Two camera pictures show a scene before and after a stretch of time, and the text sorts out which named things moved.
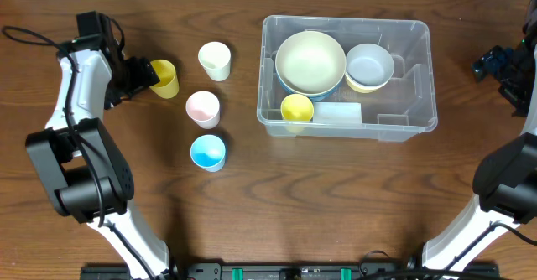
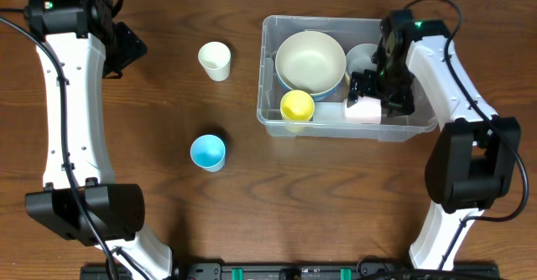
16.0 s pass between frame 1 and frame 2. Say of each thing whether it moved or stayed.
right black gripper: moved
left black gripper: moved
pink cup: moved
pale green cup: stayed
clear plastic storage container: stayed
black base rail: stayed
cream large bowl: stayed
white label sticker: stayed
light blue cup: stayed
